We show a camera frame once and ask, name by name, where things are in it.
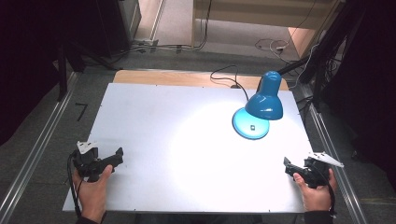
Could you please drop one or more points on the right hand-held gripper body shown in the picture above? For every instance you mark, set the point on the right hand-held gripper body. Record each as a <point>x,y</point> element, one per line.
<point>317,170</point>

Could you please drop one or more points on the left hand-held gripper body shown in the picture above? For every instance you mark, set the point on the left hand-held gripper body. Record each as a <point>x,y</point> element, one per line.
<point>88,160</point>

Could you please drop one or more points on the blue desk lamp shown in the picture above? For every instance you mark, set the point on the blue desk lamp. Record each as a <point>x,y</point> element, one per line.
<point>261,109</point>

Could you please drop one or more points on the person's right hand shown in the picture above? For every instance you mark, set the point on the person's right hand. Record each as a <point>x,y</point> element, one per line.
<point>315,195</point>

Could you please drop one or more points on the person's left hand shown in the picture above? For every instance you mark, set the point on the person's left hand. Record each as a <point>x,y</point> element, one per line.
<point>92,193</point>

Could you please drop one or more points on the person's right sleeve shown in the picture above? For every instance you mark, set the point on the person's right sleeve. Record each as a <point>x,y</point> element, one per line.
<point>318,217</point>

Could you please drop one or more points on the person's sleeve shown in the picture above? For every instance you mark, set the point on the person's sleeve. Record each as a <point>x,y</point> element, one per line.
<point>88,220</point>
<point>318,217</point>

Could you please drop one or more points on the white table board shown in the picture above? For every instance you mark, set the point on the white table board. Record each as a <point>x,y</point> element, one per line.
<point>174,149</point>

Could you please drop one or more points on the person's left sleeve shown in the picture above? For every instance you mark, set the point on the person's left sleeve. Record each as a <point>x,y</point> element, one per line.
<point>88,220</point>

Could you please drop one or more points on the black metal stand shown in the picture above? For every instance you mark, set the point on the black metal stand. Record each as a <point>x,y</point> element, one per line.
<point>63,71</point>
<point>320,62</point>

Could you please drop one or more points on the wooden table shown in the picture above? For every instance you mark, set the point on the wooden table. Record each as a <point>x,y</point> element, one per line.
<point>174,77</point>

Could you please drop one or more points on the black cabinet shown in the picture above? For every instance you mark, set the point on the black cabinet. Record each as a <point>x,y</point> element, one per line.
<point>109,26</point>

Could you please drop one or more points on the wooden desk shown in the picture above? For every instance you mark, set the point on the wooden desk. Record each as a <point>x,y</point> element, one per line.
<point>264,18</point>

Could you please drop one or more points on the aluminium floor rail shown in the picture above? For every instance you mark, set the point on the aluminium floor rail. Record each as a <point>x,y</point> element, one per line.
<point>337,174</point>
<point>34,155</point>

